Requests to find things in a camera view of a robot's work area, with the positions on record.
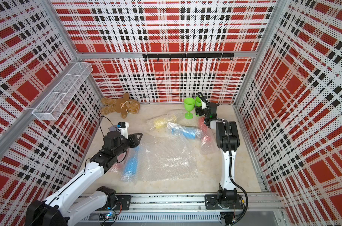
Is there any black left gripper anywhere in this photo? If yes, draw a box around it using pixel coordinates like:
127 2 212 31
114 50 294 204
114 133 143 156

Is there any green wine glass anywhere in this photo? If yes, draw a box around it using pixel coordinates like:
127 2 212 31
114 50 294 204
184 98 196 120
194 97 203 116

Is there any light blue glass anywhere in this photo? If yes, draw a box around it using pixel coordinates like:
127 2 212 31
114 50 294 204
167 122 203 140

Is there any red glass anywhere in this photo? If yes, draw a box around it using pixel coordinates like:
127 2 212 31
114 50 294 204
198 116 209 136

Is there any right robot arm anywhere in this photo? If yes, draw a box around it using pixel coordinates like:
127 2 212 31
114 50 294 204
195 92 248 211

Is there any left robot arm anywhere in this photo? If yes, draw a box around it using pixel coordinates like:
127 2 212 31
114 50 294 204
25 131 143 226

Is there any purple glass in bubble wrap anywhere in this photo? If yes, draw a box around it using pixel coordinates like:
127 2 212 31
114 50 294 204
109 126 118 131

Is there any yellow glass in bubble wrap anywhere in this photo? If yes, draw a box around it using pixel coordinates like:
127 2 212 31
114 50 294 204
146 114 177 131

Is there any blue glass in bubble wrap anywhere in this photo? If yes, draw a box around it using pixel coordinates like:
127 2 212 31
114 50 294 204
121 146 140 182

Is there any pink glass in bubble wrap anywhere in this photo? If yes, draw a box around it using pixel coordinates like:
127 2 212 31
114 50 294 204
110 162 125 172

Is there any brown teddy bear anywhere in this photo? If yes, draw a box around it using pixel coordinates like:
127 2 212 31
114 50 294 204
100 93 140 119

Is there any green circuit board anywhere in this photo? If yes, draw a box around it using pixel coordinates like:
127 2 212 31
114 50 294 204
98 212 118 223

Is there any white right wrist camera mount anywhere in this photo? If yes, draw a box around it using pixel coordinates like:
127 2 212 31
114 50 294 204
201 99 208 111

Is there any black hook rail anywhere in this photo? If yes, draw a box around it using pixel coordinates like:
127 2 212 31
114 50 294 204
142 53 235 60

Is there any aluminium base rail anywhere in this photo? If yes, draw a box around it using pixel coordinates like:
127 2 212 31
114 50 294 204
76 193 288 226

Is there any white wire mesh basket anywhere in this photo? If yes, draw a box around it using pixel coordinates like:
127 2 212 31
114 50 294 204
32 62 93 121

